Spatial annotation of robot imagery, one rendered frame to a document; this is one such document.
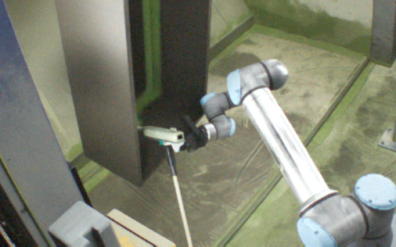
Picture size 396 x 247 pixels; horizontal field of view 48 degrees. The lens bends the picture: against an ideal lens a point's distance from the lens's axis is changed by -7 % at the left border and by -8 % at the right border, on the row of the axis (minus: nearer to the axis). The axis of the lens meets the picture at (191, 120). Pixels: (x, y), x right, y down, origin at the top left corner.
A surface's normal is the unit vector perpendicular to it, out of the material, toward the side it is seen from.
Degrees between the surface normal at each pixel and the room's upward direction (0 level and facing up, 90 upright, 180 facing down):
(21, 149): 90
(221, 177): 0
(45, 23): 57
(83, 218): 0
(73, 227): 0
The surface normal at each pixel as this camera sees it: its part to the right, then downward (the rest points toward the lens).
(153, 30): -0.54, 0.59
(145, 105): 0.02, -0.70
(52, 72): 0.57, -0.17
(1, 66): 0.77, 0.30
